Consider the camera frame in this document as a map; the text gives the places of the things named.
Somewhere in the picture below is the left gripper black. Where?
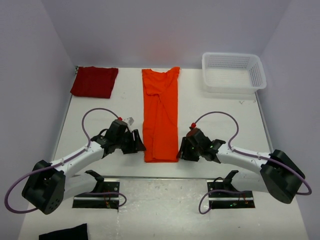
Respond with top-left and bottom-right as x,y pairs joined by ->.
115,129 -> 146,154

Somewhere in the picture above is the orange t shirt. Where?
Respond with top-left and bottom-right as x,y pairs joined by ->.
141,66 -> 181,163

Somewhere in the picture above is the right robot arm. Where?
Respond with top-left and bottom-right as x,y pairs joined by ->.
177,128 -> 306,204

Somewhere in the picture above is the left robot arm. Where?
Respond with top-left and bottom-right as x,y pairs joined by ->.
22,117 -> 146,215

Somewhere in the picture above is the folded dark red shirt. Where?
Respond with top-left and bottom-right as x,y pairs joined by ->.
70,66 -> 119,99

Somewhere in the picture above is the white plastic basket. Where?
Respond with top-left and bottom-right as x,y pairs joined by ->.
201,52 -> 267,95

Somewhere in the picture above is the black cloth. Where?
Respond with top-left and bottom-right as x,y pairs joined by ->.
38,223 -> 89,240

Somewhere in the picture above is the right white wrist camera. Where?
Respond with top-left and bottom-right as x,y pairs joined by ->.
189,127 -> 200,134

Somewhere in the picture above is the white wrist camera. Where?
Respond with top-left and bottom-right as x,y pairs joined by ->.
123,117 -> 134,126
189,127 -> 200,134

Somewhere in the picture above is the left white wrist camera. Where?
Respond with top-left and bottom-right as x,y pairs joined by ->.
123,117 -> 134,126

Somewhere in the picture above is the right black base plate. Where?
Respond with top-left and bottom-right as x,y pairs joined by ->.
207,177 -> 253,199

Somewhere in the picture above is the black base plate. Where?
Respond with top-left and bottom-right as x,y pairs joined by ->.
207,177 -> 253,199
74,180 -> 120,201

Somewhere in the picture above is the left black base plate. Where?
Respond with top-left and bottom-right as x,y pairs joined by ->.
74,180 -> 120,201

